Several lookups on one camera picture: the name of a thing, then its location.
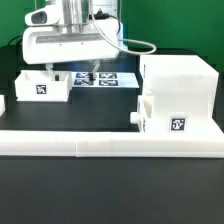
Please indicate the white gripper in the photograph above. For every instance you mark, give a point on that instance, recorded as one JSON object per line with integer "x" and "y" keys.
{"x": 49, "y": 40}

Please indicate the white drawer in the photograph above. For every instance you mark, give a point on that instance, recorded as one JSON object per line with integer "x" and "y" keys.
{"x": 43, "y": 86}
{"x": 143, "y": 116}

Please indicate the white front drawer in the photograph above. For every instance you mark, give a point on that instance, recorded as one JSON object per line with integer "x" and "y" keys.
{"x": 143, "y": 116}

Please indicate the white drawer cabinet box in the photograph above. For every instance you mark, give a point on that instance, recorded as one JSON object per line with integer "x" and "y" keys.
{"x": 184, "y": 90}

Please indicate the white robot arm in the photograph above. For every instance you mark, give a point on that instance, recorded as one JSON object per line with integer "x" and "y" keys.
{"x": 79, "y": 12}

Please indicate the white marker tag plate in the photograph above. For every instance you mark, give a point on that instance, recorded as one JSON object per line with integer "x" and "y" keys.
{"x": 105, "y": 80}

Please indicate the white L-shaped fence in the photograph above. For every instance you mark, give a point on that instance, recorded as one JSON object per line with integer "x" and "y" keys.
{"x": 208, "y": 144}

